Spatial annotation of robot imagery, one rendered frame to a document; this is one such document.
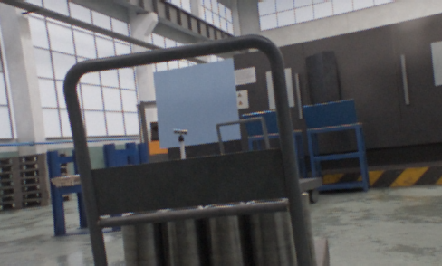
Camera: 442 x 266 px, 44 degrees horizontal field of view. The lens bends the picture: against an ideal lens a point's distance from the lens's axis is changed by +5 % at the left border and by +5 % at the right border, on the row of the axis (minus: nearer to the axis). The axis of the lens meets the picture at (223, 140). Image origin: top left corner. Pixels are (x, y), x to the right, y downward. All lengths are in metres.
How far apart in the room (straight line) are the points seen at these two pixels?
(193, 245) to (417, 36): 6.21
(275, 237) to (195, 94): 6.64
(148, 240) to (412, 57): 6.16
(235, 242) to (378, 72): 6.06
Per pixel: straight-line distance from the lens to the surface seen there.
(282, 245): 1.47
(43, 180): 10.76
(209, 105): 7.90
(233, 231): 1.48
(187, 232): 1.51
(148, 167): 1.36
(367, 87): 7.38
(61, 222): 5.86
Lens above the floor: 0.70
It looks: 1 degrees up
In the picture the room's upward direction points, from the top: 7 degrees counter-clockwise
